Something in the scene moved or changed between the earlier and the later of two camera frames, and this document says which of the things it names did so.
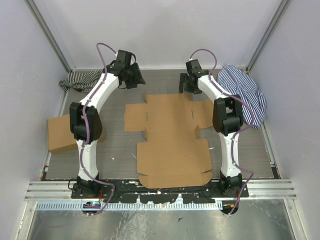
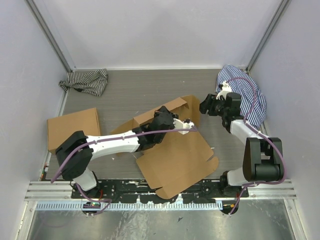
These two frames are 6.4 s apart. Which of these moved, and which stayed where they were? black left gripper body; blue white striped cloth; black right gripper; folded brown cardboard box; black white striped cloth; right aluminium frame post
Moved: black left gripper body; black right gripper
Stayed: black white striped cloth; right aluminium frame post; folded brown cardboard box; blue white striped cloth
